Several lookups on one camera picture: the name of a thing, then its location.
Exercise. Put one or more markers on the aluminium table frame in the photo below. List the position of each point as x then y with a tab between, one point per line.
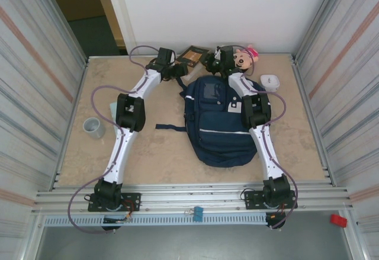
177	196

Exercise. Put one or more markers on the grey plastic cup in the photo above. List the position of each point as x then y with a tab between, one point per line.
93	125

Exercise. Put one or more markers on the navy blue student backpack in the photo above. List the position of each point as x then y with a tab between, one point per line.
225	141

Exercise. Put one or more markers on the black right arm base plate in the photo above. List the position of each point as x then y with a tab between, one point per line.
251	197

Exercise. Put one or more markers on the brown cover book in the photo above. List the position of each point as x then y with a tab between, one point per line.
192	55

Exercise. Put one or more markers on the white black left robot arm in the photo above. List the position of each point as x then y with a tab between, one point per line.
130	112

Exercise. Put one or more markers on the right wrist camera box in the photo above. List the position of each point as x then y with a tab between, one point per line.
218	55

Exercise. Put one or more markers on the pale blue rectangular box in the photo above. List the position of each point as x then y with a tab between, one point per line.
114	110

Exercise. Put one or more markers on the blue binder clip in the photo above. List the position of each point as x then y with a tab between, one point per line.
198	214

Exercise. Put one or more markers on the white round container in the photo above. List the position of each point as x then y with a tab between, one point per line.
270	83

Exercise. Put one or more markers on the white door frame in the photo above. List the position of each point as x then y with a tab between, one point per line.
118	14

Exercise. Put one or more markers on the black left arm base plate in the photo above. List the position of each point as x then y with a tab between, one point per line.
133	200

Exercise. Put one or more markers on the plush doll with pink body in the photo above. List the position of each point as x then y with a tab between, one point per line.
244	61

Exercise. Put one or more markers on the red plastic block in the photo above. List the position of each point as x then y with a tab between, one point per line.
338	221

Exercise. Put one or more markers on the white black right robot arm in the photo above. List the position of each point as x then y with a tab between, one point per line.
256	112

